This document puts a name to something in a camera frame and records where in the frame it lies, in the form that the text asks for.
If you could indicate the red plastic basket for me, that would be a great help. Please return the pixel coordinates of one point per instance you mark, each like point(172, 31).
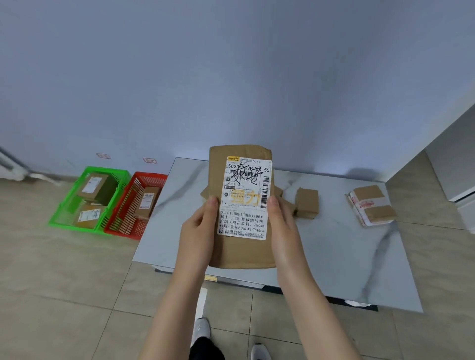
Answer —
point(148, 175)

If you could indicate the tall parcel with 9777 sticker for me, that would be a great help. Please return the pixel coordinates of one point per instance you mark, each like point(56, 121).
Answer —
point(241, 256)

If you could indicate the person's left forearm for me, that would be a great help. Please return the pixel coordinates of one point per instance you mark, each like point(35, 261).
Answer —
point(170, 315)

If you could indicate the person's left hand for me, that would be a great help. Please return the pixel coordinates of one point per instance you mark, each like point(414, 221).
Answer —
point(194, 237)

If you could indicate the person's white right shoe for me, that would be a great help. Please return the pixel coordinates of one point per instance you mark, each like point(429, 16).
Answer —
point(259, 353)

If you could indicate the white radiator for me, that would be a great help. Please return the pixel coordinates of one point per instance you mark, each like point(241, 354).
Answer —
point(11, 170)

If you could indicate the grey table drawer front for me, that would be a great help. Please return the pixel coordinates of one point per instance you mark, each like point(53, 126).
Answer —
point(237, 278)

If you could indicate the person's right forearm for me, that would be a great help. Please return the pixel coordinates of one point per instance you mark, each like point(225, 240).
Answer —
point(319, 315)

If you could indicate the white door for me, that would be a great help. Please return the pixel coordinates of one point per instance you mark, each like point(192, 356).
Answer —
point(467, 215)

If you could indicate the long narrow cardboard box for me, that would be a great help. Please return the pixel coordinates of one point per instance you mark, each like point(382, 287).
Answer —
point(143, 213)

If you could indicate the person's white shoe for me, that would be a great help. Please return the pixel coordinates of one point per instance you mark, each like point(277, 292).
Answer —
point(201, 330)
point(259, 353)

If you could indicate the crumpled white paper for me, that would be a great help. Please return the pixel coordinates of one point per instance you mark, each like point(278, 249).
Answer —
point(358, 303)

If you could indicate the yellow-taped cardboard box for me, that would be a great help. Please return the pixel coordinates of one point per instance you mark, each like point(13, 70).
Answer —
point(87, 224)

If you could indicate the person's right hand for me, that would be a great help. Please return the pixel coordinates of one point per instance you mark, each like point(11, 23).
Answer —
point(287, 241)

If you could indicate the person's black trousers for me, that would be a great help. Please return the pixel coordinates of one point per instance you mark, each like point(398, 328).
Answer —
point(206, 350)

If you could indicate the pile of brown cardboard boxes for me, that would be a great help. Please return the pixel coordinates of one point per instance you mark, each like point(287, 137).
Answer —
point(308, 202)

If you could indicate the green plastic basket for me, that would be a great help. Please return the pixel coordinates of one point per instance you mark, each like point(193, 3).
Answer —
point(74, 227)

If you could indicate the red-framed wall label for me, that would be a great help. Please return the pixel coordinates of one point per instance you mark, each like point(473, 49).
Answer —
point(150, 160)
point(103, 156)

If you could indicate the person's white left shoe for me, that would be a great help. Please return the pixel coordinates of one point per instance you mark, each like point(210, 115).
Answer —
point(201, 330)

